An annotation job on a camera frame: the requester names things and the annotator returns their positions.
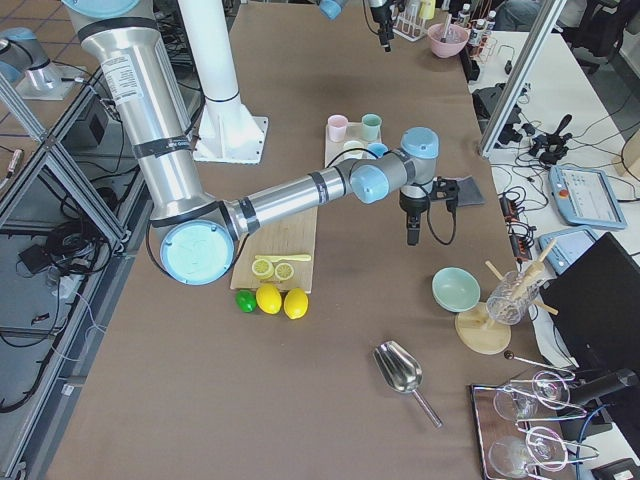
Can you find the blue cup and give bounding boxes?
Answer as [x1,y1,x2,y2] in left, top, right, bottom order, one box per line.
[366,142,389,159]

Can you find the steel ice scoop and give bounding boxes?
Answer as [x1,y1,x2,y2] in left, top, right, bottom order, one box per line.
[373,340,443,428]

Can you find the grey folded cloth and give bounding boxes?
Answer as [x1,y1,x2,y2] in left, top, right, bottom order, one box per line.
[452,176,486,207]

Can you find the pink cup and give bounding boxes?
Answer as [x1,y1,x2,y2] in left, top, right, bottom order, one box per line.
[327,114,349,143]

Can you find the yellow plastic knife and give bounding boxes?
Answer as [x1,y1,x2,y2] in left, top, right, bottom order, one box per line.
[255,254,312,263]

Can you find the green bowl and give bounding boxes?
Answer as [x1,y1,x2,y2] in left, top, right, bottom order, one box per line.
[432,267,481,313]

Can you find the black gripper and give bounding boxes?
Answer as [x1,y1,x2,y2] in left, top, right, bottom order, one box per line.
[369,0,403,52]
[399,177,459,246]

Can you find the lower wine glass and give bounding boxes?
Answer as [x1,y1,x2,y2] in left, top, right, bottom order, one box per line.
[489,426,568,479]

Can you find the aluminium camera post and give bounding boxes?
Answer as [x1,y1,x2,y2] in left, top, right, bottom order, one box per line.
[478,0,566,159]

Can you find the clear textured glass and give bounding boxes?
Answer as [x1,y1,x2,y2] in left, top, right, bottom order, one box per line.
[486,271,539,325]

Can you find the teach pendant tablet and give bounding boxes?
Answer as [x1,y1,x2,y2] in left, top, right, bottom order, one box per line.
[549,165,627,230]

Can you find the upper wine glass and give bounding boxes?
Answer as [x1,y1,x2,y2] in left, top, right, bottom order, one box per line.
[493,371,570,421]

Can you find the wooden cup stand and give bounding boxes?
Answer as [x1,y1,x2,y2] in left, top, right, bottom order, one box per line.
[455,239,558,355]

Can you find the pink ice bowl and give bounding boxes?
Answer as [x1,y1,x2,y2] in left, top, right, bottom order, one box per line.
[427,23,470,58]

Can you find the wooden cutting board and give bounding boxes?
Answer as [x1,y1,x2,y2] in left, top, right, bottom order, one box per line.
[230,208,317,294]

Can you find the lemon slice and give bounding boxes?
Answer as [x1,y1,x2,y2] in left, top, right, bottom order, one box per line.
[274,262,295,282]
[251,258,275,280]

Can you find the upper whole lemon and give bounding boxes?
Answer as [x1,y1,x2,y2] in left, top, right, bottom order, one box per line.
[284,288,309,320]

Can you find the green lime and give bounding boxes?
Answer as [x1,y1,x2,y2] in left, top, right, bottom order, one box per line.
[235,290,257,313]

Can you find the lower whole lemon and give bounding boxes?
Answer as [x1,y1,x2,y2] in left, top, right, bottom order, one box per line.
[255,284,282,315]

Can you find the black laptop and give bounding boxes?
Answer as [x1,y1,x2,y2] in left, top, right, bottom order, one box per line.
[542,233,639,372]

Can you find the black wine glass rack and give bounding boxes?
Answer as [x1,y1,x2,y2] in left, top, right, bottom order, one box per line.
[469,369,601,480]

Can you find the steel muddler black tip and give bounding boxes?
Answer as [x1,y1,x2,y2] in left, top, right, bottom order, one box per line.
[440,14,452,43]

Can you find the green cup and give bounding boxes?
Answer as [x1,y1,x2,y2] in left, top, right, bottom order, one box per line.
[361,113,382,142]

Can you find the whole lemon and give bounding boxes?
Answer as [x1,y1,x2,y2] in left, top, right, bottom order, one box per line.
[284,288,309,320]
[255,284,282,315]

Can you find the white wire rack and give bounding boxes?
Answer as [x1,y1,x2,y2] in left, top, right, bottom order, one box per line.
[393,0,436,42]

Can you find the upper lemon slice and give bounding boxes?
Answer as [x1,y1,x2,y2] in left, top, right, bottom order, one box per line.
[251,258,275,280]

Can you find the cream rabbit tray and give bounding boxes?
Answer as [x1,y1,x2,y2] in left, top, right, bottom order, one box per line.
[324,122,383,167]

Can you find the lower lemon slice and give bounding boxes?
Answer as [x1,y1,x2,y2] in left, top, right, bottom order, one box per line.
[274,262,295,282]

